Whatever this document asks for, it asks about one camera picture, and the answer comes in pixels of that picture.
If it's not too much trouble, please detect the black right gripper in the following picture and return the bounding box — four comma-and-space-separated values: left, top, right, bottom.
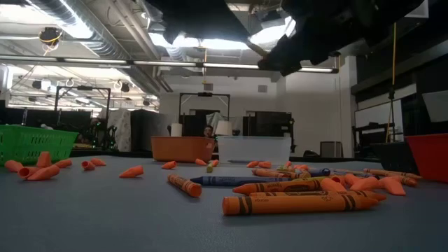
257, 33, 339, 77

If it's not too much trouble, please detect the blue crayon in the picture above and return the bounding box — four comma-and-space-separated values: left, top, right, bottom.
190, 176, 291, 186
307, 168, 332, 178

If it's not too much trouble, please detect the black equipment cabinet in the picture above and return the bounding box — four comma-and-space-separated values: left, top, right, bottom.
244, 111, 293, 138

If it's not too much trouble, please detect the white whiteboard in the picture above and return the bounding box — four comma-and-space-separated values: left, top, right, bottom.
354, 99, 405, 143

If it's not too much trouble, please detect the grey waste bin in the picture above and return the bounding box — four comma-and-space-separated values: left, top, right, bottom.
320, 141, 344, 158

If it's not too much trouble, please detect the black light stand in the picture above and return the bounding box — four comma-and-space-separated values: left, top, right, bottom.
387, 85, 397, 143

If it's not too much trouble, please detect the white lampshade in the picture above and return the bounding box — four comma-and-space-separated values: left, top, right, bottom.
215, 120, 234, 137

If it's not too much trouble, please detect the clear plastic bin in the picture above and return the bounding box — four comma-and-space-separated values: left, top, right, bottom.
216, 135, 292, 165

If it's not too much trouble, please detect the long ceiling light bar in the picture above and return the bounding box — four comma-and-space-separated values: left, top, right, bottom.
132, 61, 339, 74

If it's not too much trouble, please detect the black mesh basket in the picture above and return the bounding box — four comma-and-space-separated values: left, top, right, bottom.
370, 141, 421, 176

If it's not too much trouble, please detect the white light panel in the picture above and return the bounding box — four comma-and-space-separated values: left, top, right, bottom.
421, 90, 448, 123

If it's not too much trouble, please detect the orange plastic bin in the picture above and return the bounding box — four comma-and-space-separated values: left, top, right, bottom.
151, 136, 216, 163

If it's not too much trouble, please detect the red mesh basket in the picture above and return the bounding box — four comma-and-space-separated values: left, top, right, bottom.
405, 133, 448, 183

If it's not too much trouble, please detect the white printed cloth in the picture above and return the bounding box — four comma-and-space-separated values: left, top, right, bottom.
97, 108, 132, 152

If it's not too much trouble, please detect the green mesh basket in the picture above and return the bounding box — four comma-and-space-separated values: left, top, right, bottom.
0, 125, 80, 166

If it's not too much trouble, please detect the yellow hanging power cable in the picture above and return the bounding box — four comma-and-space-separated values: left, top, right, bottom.
386, 22, 398, 143

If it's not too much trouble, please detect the black robot rig frame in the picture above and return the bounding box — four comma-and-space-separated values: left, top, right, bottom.
178, 92, 231, 137
54, 85, 112, 150

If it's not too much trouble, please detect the black ceiling cord reel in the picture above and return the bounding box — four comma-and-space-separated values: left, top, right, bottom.
38, 27, 64, 46

